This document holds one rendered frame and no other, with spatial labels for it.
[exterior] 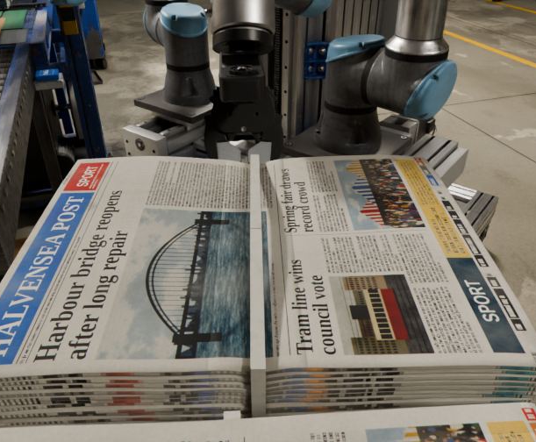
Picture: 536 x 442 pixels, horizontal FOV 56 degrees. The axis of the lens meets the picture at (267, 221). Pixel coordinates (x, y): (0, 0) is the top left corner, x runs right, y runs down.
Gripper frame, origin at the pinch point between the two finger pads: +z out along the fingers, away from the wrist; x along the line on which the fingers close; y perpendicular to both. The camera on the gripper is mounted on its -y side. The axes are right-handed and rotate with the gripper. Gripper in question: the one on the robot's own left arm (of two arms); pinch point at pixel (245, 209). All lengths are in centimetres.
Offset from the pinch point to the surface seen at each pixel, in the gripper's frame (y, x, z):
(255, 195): -13.4, -1.2, -1.7
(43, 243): -17.5, 15.9, 1.9
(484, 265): -20.7, -18.5, 3.9
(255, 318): -25.9, -1.1, 6.3
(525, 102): 310, -199, -64
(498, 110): 295, -173, -56
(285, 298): -23.4, -3.2, 5.5
